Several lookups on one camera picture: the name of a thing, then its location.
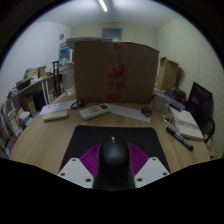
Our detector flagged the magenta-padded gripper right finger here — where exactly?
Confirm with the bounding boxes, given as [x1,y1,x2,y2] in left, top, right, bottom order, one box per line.
[128,143,171,190]

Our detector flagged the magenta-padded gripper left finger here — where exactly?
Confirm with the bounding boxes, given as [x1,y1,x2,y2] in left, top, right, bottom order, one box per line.
[57,143,101,190]

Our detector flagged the black computer mouse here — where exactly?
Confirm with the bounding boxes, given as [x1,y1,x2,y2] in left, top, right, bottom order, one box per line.
[93,135,136,191]

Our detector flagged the black mouse pad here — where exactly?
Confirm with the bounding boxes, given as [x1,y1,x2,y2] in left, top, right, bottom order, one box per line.
[58,124,171,174]

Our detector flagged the black marker pen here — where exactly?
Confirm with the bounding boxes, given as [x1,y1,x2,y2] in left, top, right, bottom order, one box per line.
[165,125,195,152]

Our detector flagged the open white book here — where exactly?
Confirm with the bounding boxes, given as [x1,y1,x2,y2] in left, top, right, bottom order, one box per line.
[169,106,205,142]

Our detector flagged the white oblong case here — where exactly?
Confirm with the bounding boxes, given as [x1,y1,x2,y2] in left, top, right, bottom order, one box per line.
[42,110,69,122]

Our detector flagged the white paper sheet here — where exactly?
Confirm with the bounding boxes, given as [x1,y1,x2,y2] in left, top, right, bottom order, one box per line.
[39,99,79,116]
[106,102,151,123]

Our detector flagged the white remote control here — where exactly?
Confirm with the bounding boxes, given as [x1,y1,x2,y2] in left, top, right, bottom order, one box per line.
[78,103,112,121]

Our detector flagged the black eyeglasses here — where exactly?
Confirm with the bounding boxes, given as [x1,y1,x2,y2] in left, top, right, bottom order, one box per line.
[69,100,86,110]

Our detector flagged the clear plastic cup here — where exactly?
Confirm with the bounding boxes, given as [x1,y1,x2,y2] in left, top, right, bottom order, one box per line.
[152,94,172,113]

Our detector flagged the black mesh office chair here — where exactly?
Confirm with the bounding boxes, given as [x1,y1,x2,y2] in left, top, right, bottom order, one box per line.
[184,81,216,145]

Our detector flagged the wooden shelf unit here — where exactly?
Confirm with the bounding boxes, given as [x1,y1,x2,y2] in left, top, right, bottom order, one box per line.
[0,59,63,158]

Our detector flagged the clear glass jar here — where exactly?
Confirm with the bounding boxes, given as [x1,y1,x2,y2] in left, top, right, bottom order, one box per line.
[61,62,76,98]

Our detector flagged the small open cardboard box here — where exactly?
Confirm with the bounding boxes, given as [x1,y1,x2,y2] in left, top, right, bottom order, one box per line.
[155,56,180,92]

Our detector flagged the large brown cardboard box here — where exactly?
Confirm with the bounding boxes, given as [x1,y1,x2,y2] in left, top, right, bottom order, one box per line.
[73,40,160,105]

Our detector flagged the white ceiling tube light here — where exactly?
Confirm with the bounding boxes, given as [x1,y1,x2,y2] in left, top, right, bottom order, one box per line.
[97,0,109,13]

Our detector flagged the framed wall window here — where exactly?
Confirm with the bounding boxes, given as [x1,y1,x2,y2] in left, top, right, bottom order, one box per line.
[101,27,123,40]

